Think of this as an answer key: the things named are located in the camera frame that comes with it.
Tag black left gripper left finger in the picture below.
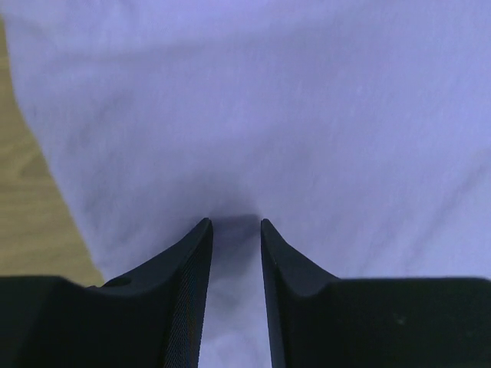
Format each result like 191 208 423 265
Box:
1 219 213 367

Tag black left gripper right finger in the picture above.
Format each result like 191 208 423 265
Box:
261 220 490 368

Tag lavender t shirt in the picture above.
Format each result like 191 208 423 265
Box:
1 1 490 367

